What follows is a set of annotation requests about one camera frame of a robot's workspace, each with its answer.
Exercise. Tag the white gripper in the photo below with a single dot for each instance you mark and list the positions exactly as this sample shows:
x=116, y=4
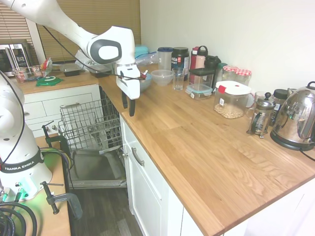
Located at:
x=129, y=83

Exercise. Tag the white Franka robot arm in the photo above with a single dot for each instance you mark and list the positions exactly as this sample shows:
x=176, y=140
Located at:
x=73, y=29

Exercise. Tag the steel dishwasher door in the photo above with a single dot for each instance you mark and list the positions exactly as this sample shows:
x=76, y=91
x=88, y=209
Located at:
x=96, y=167

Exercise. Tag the blue bowl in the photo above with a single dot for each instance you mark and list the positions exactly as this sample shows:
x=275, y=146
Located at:
x=145, y=83

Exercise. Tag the clear plastic bowl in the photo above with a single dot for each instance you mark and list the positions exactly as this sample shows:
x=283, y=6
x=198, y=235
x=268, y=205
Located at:
x=162, y=77

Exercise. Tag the black takeout container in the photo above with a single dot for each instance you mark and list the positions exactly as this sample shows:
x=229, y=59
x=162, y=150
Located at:
x=98, y=73
x=70, y=70

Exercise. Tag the clear zip bag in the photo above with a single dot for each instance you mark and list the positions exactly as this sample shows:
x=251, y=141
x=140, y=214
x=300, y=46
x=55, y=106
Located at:
x=147, y=59

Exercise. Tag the clear drinking glass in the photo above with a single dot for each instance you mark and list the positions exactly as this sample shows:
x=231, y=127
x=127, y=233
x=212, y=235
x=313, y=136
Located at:
x=178, y=79

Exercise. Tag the teal plastic container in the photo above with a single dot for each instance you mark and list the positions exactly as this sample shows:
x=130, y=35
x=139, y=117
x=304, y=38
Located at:
x=142, y=50

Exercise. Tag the clear pitcher blue lid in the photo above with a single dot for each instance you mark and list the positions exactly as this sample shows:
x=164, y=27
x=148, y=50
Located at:
x=165, y=59

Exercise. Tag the white drawer cabinet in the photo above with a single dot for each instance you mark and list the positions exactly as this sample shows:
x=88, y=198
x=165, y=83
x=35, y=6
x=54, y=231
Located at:
x=61, y=105

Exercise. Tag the black protein powder tub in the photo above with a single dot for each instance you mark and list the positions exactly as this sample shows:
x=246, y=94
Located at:
x=180, y=60

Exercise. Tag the small container teal lid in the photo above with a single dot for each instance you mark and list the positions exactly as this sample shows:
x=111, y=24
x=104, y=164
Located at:
x=198, y=92

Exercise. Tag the clear canister black lid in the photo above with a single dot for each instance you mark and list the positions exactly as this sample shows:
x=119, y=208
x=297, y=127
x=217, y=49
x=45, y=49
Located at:
x=200, y=77

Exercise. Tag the tall black bar clamp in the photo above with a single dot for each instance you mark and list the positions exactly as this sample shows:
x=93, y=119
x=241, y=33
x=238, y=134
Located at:
x=62, y=147

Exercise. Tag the red water bottle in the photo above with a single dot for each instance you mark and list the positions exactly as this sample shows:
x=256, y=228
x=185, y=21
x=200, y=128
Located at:
x=193, y=59

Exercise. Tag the green plastic lid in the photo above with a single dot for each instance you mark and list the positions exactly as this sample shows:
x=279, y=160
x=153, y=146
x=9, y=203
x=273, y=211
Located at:
x=48, y=80

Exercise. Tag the pink bottle black cap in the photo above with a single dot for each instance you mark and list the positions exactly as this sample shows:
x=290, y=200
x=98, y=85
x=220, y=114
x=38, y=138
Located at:
x=200, y=60

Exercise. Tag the white base cabinet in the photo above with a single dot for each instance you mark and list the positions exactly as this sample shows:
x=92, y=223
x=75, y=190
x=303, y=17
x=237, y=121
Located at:
x=147, y=191

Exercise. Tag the red snack bag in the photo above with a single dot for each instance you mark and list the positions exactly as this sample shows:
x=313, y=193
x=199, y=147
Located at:
x=46, y=66

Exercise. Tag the wide brown window blind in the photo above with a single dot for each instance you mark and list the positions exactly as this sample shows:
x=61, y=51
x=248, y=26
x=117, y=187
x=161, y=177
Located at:
x=103, y=14

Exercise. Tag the jar with green lid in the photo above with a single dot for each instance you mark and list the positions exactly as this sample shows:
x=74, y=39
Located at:
x=220, y=72

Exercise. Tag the clear food tub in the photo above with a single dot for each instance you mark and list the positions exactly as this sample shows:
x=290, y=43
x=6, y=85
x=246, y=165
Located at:
x=20, y=75
x=34, y=72

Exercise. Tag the peanut canister white lid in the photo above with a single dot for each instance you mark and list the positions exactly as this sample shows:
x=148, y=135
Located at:
x=231, y=100

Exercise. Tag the jar red gingham lid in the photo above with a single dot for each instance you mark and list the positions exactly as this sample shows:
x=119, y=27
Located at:
x=230, y=72
x=243, y=77

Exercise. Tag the grey C clamp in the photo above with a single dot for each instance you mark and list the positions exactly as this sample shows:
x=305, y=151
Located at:
x=71, y=200

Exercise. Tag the stainless toaster oven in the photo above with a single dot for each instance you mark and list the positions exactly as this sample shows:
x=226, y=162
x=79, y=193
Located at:
x=13, y=57

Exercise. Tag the clear glass mug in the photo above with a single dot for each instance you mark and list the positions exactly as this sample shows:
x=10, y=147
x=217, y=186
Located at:
x=258, y=97

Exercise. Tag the glass french press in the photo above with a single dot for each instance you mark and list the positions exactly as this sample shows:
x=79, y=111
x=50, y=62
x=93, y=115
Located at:
x=262, y=115

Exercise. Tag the narrow brown window blind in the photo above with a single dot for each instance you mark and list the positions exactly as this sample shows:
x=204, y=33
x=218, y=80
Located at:
x=12, y=22

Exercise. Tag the dark jar black lid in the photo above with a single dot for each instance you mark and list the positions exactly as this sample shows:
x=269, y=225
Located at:
x=279, y=98

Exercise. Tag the stainless electric kettle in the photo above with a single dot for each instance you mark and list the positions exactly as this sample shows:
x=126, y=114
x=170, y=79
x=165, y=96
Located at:
x=295, y=115

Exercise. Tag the wooden robot mount table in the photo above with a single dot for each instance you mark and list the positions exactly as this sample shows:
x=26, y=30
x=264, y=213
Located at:
x=55, y=172

